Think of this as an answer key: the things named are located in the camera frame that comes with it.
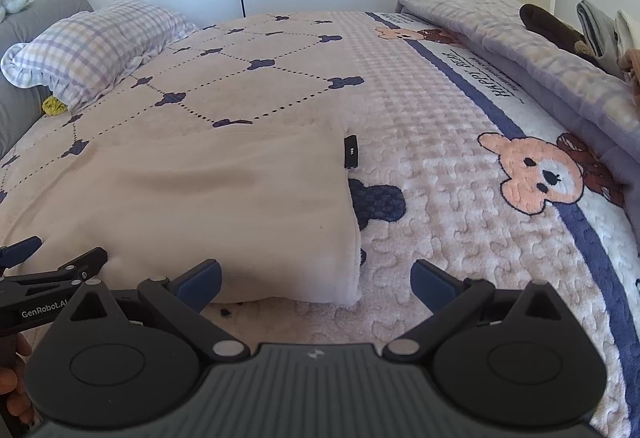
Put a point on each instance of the yellow cloth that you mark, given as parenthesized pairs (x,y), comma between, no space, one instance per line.
(54,107)

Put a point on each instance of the folded peach cloth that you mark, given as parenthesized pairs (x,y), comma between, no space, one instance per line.
(632,66)

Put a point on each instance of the folded lavender quilt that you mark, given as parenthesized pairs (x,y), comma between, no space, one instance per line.
(500,26)

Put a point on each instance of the folded cream cloth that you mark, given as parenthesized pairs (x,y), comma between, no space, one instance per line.
(630,31)

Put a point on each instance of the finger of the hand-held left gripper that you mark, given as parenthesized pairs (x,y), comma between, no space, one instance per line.
(22,250)
(82,263)

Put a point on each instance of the person's left hand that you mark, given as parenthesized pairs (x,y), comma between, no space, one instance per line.
(10,378)

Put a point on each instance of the plaid pillow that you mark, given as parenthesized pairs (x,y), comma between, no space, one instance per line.
(100,48)

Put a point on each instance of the light blue stuffed toy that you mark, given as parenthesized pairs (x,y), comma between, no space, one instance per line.
(12,3)

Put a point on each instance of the folded grey-blue cloth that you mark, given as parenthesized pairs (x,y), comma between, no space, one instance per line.
(597,28)

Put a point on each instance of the cream cat-print sweatshirt black sleeves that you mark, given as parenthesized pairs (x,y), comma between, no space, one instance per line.
(200,198)

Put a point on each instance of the grey padded headboard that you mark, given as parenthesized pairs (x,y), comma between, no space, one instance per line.
(15,118)

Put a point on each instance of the dark brown garment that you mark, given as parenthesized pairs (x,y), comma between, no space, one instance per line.
(545,23)

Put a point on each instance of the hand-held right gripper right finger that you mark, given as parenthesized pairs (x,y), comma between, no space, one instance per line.
(432,285)

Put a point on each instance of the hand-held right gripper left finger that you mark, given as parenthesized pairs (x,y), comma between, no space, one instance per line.
(200,285)

